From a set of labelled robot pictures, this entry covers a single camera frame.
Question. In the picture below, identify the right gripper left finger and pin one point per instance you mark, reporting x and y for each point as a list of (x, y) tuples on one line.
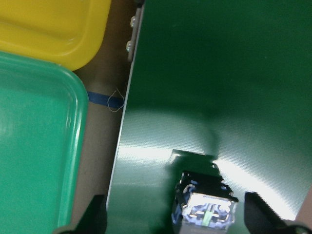
[(94, 219)]

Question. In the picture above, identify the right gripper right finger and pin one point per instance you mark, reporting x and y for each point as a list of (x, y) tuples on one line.
[(259, 218)]

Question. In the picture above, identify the green button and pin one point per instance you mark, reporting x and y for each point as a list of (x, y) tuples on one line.
[(203, 204)]

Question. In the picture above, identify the green plastic tray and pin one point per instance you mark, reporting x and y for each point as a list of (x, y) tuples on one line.
[(43, 109)]

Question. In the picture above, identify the green conveyor belt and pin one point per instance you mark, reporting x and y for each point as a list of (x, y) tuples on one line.
[(223, 81)]

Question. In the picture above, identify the yellow plastic tray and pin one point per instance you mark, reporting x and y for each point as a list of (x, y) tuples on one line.
[(65, 32)]

